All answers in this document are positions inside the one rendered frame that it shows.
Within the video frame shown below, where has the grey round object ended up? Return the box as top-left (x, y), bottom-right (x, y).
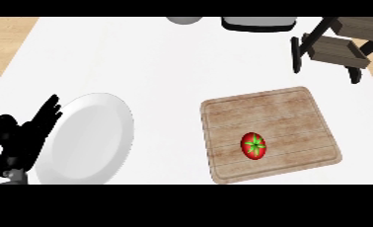
top-left (166, 16), bottom-right (203, 26)

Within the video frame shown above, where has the tiered wooden basket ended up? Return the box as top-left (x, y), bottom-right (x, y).
top-left (290, 16), bottom-right (373, 85)

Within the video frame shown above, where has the red tomato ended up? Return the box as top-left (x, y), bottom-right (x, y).
top-left (238, 131), bottom-right (268, 160)

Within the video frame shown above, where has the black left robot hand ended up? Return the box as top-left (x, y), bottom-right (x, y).
top-left (0, 94), bottom-right (63, 174)

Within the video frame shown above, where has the wooden cutting board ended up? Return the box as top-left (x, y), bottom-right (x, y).
top-left (198, 86), bottom-right (343, 185)

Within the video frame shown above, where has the white plate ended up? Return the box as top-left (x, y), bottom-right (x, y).
top-left (33, 92), bottom-right (135, 186)

